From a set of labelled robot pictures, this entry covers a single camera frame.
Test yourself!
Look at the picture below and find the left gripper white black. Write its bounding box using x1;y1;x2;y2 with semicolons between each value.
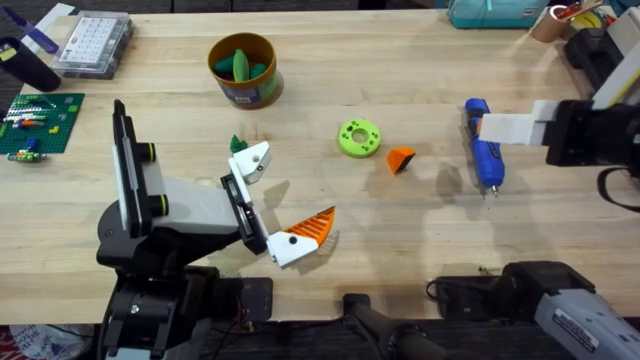
96;140;338;274

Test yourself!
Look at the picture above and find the blue electric screwdriver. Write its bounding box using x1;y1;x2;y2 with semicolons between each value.
463;97;507;200

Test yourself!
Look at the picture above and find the black box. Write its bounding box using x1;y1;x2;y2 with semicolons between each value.
563;26;617;92

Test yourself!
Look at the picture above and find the brown tape roll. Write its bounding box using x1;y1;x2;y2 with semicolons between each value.
529;4;570;44

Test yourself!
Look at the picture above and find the green disc with holes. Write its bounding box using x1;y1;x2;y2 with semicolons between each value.
338;119;383;159

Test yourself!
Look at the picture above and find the teal zip bag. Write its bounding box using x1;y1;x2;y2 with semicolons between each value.
446;0;552;30

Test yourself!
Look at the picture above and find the heap of tools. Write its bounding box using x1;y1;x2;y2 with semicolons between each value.
563;0;619;32

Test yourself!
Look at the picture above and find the orange ribbed wedge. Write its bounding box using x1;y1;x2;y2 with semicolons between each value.
385;145;417;176

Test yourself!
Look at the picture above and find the brown tub with green toys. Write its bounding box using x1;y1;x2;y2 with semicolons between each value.
206;31;286;111

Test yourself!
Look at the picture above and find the black upright wrist plate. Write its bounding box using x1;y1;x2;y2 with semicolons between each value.
111;98;154;239

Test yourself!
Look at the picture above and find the clear plastic parts box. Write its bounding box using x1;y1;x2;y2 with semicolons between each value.
49;10;136;81

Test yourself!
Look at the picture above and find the green board with toy blocks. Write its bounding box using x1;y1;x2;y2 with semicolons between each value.
0;92;87;163

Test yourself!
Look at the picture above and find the white plastic bag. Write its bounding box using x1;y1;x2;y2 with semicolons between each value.
0;324;97;360

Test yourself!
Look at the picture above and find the black cylinder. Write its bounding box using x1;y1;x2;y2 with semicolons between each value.
0;35;63;93

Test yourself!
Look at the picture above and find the purple pen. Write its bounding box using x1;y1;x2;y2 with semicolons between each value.
1;5;61;56

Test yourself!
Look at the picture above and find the black cable loop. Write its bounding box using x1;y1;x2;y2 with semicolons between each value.
596;166;640;214

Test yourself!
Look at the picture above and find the black camera stand pole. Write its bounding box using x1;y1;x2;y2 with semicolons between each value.
341;293;454;360

